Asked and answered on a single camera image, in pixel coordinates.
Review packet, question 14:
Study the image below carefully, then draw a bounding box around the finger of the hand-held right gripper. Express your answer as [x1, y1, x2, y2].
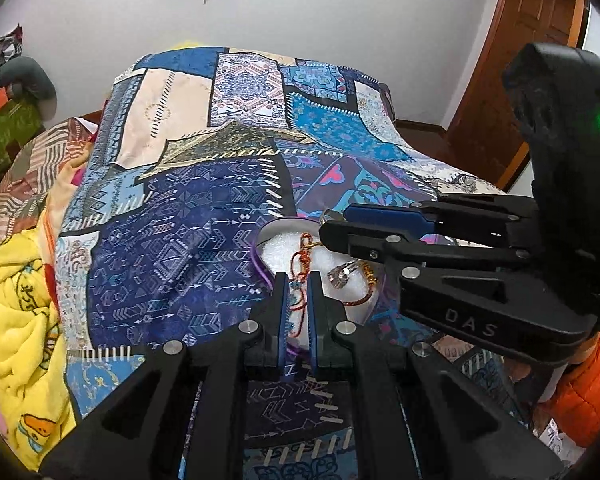
[343, 194, 537, 249]
[318, 219, 532, 287]

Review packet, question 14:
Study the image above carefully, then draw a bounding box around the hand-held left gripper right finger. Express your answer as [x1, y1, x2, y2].
[306, 276, 567, 480]

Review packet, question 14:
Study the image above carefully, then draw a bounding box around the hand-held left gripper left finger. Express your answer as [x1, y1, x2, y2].
[40, 272, 291, 480]

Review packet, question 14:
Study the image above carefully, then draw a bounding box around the red cord bracelet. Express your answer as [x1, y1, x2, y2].
[287, 231, 332, 346]

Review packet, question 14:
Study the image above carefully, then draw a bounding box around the purple heart-shaped jewelry box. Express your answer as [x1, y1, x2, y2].
[251, 216, 382, 361]

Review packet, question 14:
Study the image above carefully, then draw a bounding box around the brown wooden door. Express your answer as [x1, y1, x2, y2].
[441, 0, 590, 195]

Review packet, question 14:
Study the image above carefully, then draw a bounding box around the patchwork blue blanket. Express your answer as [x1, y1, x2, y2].
[55, 45, 573, 480]

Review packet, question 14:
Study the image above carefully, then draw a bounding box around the yellow fleece blanket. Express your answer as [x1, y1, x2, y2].
[0, 194, 83, 472]

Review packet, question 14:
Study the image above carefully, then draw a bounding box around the orange striped blanket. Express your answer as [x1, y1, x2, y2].
[0, 116, 107, 263]

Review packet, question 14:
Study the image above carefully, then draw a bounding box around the grey neck pillow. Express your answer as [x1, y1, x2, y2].
[0, 56, 57, 104]

